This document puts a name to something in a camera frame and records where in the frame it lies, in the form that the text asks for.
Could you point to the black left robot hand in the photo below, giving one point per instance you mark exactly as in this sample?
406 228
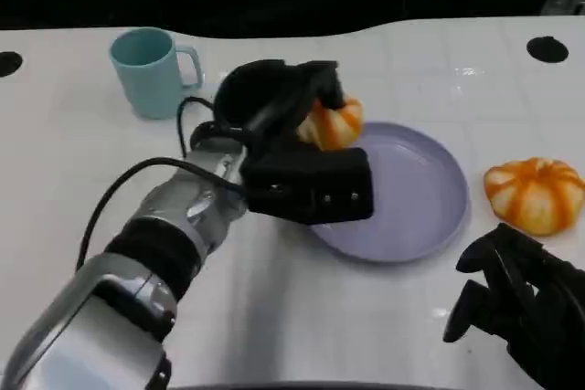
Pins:
256 93

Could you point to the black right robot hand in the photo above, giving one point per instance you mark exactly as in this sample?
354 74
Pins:
539 308

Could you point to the orange and white bread roll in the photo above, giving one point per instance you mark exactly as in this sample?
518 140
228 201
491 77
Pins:
336 127
535 198

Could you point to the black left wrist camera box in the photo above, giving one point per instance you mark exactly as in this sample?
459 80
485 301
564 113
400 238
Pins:
311 184

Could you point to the pale green mug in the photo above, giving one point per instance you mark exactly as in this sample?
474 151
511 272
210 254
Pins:
148 77

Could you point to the lilac plate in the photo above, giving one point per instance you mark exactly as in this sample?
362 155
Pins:
411 193

